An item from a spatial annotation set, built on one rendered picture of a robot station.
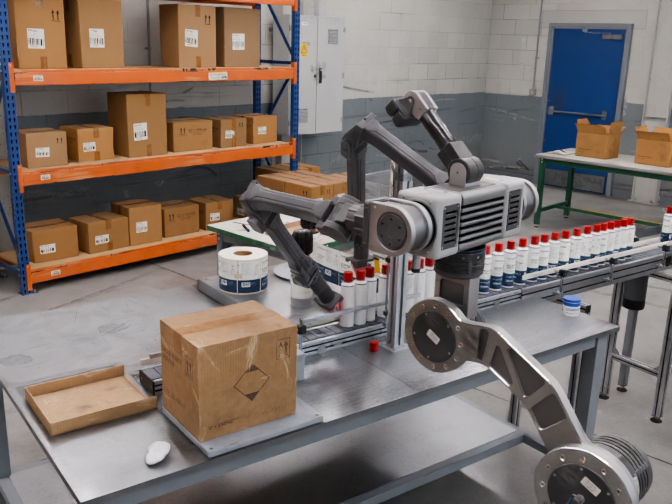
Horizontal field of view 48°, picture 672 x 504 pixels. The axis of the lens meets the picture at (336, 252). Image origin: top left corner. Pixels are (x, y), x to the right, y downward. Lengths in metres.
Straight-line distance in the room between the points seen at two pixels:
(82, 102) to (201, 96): 1.25
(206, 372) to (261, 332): 0.18
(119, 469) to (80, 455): 0.13
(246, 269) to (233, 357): 1.05
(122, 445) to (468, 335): 0.95
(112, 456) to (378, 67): 7.74
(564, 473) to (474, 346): 0.36
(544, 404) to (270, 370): 0.72
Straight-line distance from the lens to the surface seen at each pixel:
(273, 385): 2.10
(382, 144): 2.34
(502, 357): 1.91
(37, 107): 6.73
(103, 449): 2.12
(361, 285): 2.68
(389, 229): 1.76
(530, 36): 10.95
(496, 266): 3.18
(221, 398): 2.03
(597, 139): 8.14
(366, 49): 9.19
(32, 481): 3.21
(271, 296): 3.02
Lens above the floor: 1.88
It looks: 16 degrees down
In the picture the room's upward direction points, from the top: 2 degrees clockwise
